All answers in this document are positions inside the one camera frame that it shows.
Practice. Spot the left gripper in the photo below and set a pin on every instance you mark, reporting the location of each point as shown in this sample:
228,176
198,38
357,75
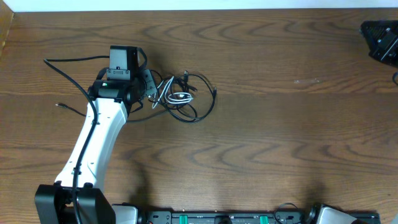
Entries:
149,86

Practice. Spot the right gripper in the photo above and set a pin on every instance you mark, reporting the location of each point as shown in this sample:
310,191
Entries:
382,40

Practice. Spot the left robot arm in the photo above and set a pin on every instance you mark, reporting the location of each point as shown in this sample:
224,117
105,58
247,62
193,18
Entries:
76,196

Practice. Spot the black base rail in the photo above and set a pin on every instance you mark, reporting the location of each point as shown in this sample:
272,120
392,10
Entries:
167,217

